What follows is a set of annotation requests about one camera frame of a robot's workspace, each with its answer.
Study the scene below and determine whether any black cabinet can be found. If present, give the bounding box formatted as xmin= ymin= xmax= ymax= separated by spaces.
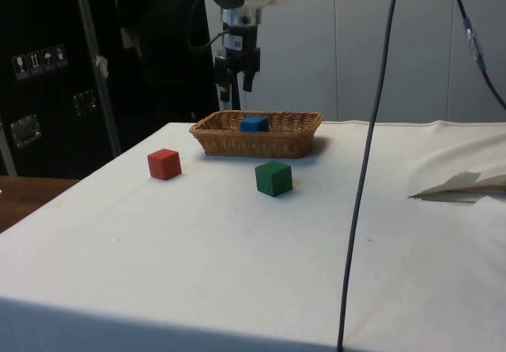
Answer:
xmin=0 ymin=0 xmax=221 ymax=180

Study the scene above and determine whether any blue cube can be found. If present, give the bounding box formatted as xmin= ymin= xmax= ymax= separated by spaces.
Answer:
xmin=240 ymin=115 xmax=270 ymax=134

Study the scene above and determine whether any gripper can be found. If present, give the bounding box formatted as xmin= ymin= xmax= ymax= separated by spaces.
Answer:
xmin=213 ymin=25 xmax=262 ymax=110

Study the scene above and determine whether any black cable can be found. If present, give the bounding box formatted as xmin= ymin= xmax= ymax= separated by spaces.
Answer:
xmin=186 ymin=0 xmax=231 ymax=51
xmin=447 ymin=0 xmax=506 ymax=111
xmin=335 ymin=0 xmax=402 ymax=351

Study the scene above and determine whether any green cube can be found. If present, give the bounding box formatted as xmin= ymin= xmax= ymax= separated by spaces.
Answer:
xmin=254 ymin=160 xmax=294 ymax=199

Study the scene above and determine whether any wicker basket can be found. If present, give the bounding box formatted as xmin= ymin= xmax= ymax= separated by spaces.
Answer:
xmin=188 ymin=110 xmax=327 ymax=160

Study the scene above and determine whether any red cube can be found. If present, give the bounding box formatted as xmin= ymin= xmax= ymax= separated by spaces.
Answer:
xmin=147 ymin=148 xmax=183 ymax=181

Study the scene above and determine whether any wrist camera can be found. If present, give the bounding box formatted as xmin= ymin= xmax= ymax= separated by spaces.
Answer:
xmin=221 ymin=8 xmax=262 ymax=28

